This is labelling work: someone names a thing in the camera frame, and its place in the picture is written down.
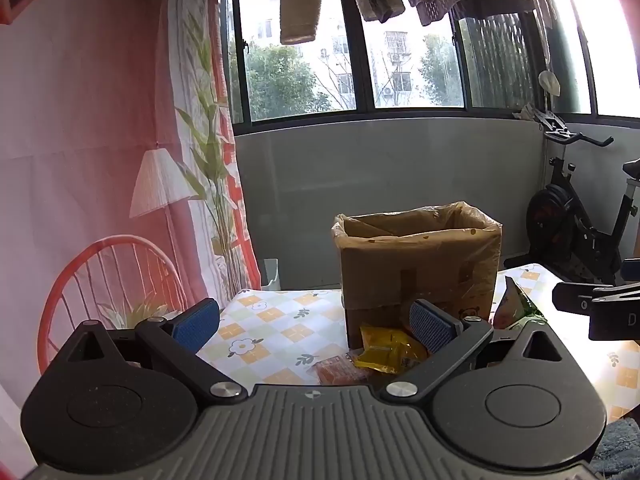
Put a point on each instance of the orange snack packet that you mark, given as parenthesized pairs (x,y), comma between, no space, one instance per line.
(335,370)

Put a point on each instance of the printed pink backdrop cloth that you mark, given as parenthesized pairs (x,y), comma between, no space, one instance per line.
(75,160)

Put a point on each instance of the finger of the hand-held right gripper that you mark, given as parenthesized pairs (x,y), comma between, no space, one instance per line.
(575,299)

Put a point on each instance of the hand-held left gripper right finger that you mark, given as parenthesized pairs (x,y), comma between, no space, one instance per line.
(432,330)

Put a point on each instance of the brown cardboard box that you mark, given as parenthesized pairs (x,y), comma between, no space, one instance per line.
(380,280)

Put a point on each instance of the yellow snack packet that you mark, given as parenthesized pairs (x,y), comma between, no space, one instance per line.
(385,350)

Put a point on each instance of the black exercise bike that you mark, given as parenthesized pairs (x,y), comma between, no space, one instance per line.
(565,220)

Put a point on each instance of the beige hanging towel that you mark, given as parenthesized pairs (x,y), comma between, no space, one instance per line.
(299,5)

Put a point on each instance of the green snack packet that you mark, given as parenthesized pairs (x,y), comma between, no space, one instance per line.
(515,307)

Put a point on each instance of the blue-grey rug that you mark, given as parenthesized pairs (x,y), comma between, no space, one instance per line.
(617,452)

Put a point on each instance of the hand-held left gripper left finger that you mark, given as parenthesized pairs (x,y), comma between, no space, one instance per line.
(197,325)

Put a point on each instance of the crumpled beige cloth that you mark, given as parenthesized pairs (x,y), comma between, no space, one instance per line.
(525,111)

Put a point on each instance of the white hand fan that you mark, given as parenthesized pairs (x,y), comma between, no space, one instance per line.
(550,82)

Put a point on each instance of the black-framed window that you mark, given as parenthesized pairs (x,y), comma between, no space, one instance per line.
(367,60)

